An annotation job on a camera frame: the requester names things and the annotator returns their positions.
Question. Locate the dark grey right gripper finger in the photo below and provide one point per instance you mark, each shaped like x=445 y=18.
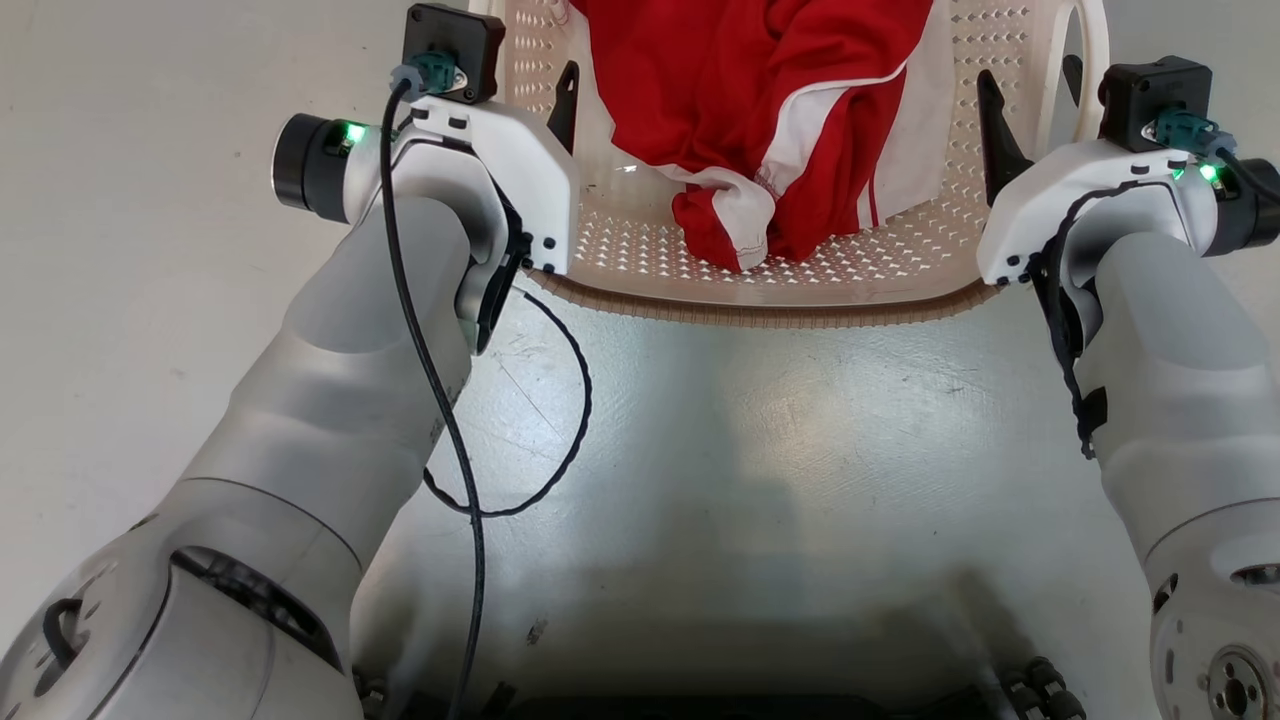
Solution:
x=997 y=140
x=1074 y=80

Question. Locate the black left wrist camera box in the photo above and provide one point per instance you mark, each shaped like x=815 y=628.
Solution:
x=455 y=45

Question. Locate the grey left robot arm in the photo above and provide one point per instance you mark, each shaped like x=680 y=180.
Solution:
x=300 y=420

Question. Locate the beige perforated plastic laundry basket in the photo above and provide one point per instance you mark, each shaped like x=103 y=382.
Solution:
x=640 y=250

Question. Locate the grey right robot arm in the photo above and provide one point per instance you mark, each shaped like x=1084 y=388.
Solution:
x=1190 y=400

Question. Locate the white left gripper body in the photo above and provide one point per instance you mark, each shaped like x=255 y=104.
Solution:
x=520 y=170

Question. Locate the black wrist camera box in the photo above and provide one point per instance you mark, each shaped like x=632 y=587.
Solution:
x=455 y=45
x=1155 y=95

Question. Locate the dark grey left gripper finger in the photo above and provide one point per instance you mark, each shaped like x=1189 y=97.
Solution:
x=568 y=105

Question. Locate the red and white garment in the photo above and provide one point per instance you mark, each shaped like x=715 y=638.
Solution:
x=740 y=90

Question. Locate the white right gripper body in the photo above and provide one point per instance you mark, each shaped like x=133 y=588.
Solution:
x=1060 y=195

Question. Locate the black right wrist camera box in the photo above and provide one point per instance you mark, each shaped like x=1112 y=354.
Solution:
x=1155 y=95

